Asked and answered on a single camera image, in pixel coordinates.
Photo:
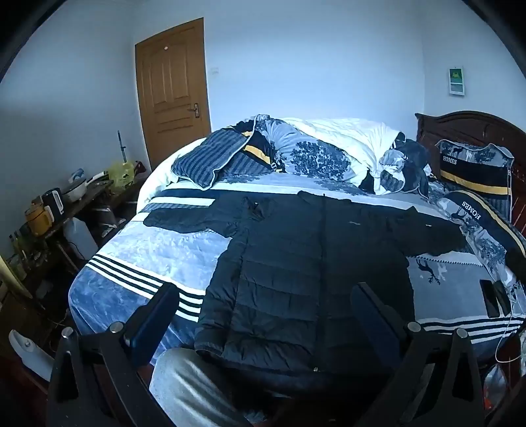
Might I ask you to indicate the blue white patterned bed sheet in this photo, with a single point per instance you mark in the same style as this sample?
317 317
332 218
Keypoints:
471 288

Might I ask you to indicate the white rice cooker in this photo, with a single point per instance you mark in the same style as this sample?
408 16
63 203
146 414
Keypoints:
74 191

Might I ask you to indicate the blue striped pillow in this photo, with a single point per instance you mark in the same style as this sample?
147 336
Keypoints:
201 165

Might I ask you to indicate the navy yellow stripe pillow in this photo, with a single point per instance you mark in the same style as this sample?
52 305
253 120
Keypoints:
486 171

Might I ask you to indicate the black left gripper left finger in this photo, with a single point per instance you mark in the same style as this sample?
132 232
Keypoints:
95 379

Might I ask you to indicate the white plastic jug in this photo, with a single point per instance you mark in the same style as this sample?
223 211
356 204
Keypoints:
80 239

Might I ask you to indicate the yellow green plastic bag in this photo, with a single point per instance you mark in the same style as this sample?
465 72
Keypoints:
121 175

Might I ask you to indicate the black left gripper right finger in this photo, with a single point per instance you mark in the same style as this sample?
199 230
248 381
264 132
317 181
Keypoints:
435 379

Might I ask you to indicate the grey trouser leg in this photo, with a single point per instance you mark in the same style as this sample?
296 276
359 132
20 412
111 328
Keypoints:
191 391

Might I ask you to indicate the black puffer jacket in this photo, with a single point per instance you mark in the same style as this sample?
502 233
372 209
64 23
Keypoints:
278 301

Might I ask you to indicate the dark wooden headboard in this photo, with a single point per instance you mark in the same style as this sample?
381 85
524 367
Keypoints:
479 129

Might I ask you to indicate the wooden door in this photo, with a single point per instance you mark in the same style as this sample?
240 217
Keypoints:
172 89

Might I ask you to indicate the yellow jar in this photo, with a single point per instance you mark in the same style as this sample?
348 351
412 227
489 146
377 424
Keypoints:
38 219

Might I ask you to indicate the blue tree print duvet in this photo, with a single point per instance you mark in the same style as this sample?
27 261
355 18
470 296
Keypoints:
368 155

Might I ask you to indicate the dark cluttered side table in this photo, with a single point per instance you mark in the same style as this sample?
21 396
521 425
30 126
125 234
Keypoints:
103 212

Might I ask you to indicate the green white wall calendar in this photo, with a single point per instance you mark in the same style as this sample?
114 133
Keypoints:
456 83

